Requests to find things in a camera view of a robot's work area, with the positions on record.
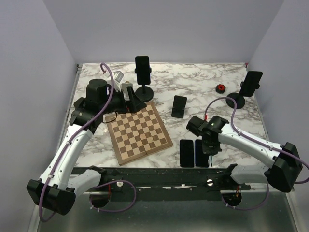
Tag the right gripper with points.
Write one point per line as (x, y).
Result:
(211, 151)

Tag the phone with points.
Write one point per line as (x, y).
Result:
(186, 153)
(201, 159)
(124, 87)
(143, 70)

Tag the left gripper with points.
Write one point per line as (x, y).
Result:
(135, 103)

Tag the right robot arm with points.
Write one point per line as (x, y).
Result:
(279, 165)

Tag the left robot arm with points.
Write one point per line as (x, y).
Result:
(55, 190)

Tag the wooden chessboard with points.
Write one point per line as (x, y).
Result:
(137, 135)

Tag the black tall round-base stand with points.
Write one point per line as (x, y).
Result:
(145, 93)

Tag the black right round-base stand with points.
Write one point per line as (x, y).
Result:
(248, 87)

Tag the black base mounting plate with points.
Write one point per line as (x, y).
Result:
(164, 184)

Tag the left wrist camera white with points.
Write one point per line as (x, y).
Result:
(117, 78)

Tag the black red knob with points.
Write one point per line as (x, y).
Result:
(220, 88)

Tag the black folding phone stand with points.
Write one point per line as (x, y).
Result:
(178, 107)

